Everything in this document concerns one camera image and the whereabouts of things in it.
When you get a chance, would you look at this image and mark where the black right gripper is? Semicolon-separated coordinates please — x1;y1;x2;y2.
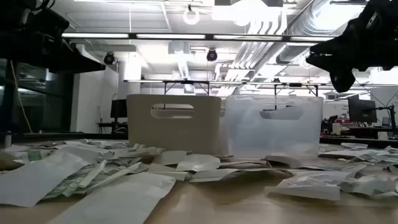
306;21;398;93

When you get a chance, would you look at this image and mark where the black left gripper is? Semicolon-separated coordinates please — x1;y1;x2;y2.
0;15;106;74

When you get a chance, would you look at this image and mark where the black computer monitor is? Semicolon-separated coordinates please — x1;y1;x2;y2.
110;99;128;119
347;98;378;124

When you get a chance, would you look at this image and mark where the dark background desk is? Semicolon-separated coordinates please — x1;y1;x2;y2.
323;126;398;140
96;121;128;135

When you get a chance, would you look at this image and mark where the white packet black text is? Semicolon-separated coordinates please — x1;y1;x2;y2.
297;161;368;172
318;148;385;160

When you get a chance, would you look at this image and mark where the clear plastic bin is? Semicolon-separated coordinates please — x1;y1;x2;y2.
221;95;324;159

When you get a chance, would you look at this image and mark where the linear ceiling light fixture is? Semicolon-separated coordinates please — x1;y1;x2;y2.
61;32;340;44

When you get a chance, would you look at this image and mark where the green print paper packet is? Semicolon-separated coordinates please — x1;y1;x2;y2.
21;149;53;165
42;163;105;200

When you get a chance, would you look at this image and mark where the small white bottle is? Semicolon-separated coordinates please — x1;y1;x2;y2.
2;130;12;149

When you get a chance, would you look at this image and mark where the green edged white packet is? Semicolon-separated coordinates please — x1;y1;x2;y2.
107;146;165;159

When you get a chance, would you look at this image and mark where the narrow white strip packet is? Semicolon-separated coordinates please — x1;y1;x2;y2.
86;161;143;194
77;159;108;189

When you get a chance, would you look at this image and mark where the brown paper packet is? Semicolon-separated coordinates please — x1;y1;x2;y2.
0;151;23;171

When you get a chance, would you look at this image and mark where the light grey plastic bin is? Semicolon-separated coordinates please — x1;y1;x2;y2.
126;94;222;156

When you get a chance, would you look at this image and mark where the large white paper packet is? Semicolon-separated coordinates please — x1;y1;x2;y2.
0;151;91;208
45;172;177;224

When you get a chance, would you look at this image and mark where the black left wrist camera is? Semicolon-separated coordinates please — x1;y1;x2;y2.
29;7;70;40

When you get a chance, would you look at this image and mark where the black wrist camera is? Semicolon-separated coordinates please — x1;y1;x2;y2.
29;7;70;40
349;1;385;35

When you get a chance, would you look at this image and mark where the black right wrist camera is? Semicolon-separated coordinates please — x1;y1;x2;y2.
349;1;385;35

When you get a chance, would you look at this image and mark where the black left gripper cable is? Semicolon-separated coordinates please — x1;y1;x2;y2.
39;0;57;10

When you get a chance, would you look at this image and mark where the yellow cable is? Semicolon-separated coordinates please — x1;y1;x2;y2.
10;60;33;134

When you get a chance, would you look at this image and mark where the black background rig frame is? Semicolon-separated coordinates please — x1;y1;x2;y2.
123;79;320;97

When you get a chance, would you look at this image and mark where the white ring light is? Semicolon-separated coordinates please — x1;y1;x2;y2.
182;4;201;26

